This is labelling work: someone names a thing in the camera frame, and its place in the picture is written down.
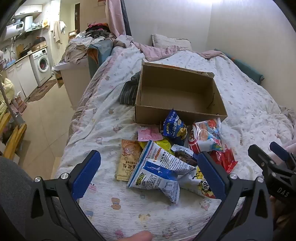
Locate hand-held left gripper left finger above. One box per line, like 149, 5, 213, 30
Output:
27, 150, 109, 241

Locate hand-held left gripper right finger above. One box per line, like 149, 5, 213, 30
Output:
197, 151, 274, 241

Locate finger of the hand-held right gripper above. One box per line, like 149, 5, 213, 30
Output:
269, 141, 296, 172
248, 144, 281, 177

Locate glossy red snack packet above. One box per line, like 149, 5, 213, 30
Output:
209, 145, 238, 174

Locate brown cookie packet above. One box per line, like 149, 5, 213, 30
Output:
172, 145, 197, 166

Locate clear packet of white snacks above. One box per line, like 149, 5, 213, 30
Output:
188, 118, 223, 154

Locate tan biscuit packet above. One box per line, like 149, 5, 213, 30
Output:
116, 139, 143, 181

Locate blue yellow snack packet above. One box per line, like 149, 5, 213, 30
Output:
162, 109, 188, 146

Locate cardboard box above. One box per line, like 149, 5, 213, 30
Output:
134, 58, 228, 126

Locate person's left hand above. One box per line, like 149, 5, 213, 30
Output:
113, 230, 153, 241

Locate white yellow chip bag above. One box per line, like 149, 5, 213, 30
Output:
178, 166, 220, 200

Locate pink packet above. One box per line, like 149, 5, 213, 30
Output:
138, 126, 164, 141

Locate yellow wooden rack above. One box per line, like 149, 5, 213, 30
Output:
0, 112, 27, 160

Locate teal bolster cushion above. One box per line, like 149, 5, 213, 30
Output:
214, 49, 265, 85

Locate white side table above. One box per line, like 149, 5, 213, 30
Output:
54, 61, 92, 110

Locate dark striped cloth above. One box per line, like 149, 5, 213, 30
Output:
120, 72, 141, 106

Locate patterned floor rug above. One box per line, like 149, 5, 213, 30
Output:
27, 79, 58, 103

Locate pale yellow padded jacket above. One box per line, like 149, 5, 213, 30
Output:
0, 77, 15, 114

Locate white washing machine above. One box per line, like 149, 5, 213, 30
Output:
29, 47, 52, 87

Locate white floor cabinet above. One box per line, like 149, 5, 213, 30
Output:
6, 57, 38, 98

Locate teal orange padded cover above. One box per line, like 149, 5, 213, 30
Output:
87, 42, 115, 80

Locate pink blanket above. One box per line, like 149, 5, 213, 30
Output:
133, 42, 222, 62

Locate pale pillow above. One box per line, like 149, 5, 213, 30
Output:
151, 34, 192, 50

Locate pile of clothes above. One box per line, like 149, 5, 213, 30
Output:
63, 23, 132, 65

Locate hanging white towel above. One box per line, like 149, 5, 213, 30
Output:
53, 20, 66, 43

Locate dark wooden door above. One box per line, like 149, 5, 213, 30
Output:
74, 3, 80, 33

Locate pink curtain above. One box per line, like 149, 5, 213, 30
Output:
105, 0, 123, 41

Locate white water heater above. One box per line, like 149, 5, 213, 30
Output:
6, 15, 34, 39

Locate white wall cabinet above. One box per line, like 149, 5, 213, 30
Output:
15, 5, 43, 17

